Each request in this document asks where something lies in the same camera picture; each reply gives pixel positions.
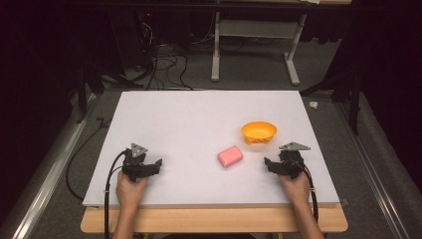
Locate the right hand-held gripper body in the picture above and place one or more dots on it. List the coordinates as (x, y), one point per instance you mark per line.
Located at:
(289, 164)

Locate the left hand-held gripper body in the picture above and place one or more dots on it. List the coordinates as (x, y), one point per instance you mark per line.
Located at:
(137, 167)

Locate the orange plastic bowl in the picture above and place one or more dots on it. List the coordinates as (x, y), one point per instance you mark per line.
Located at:
(259, 132)

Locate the pink soap bar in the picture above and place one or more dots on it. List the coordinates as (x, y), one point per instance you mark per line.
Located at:
(230, 156)

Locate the person's left hand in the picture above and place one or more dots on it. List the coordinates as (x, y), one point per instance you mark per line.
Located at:
(129, 192)

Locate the person's right hand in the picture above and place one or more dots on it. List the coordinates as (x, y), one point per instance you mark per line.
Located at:
(297, 191)

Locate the crumpled white paper scrap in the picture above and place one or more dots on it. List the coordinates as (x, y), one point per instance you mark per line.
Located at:
(313, 104)

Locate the black metal stand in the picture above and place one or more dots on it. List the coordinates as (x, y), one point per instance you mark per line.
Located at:
(351, 89)
(89, 83)

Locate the aluminium floor rail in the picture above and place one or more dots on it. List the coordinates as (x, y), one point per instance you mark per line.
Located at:
(46, 179)
(373, 172)

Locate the white metal desk frame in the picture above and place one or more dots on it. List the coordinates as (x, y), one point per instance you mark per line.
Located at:
(255, 30)

